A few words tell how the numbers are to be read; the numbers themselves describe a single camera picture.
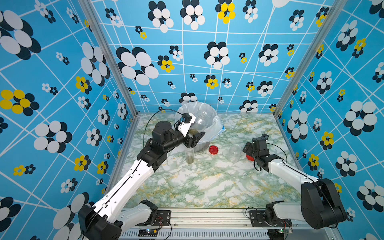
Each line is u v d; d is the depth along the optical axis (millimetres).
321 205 414
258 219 722
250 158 938
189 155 866
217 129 840
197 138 589
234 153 853
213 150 987
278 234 694
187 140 589
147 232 721
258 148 688
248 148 828
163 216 738
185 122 549
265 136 784
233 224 728
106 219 377
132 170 462
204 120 629
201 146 941
